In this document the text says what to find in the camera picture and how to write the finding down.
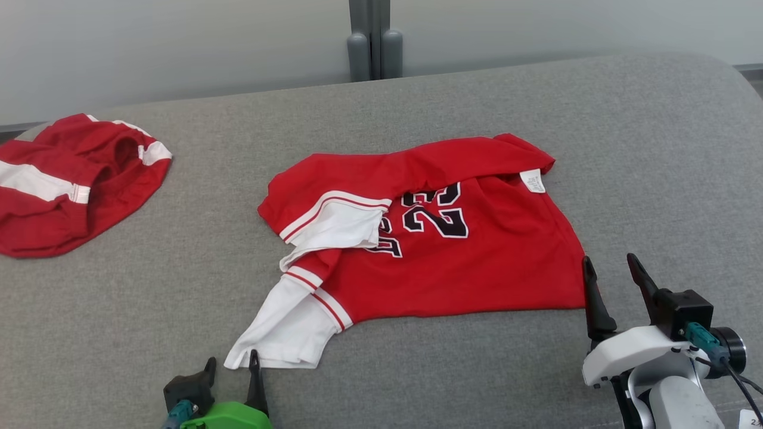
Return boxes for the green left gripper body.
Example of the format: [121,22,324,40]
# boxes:
[180,402,275,429]

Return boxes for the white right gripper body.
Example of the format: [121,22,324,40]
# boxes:
[582,325,703,388]

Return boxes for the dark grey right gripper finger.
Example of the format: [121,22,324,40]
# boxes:
[582,256,618,343]
[626,253,661,316]

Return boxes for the red number 23 jersey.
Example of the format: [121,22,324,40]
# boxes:
[224,133,588,370]

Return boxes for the red white-striped shorts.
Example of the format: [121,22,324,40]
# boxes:
[0,113,173,259]

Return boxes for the black cable teal plug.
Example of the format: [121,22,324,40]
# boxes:
[161,399,197,429]
[684,322,763,425]

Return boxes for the grey double partition post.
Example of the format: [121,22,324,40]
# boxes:
[347,0,404,82]

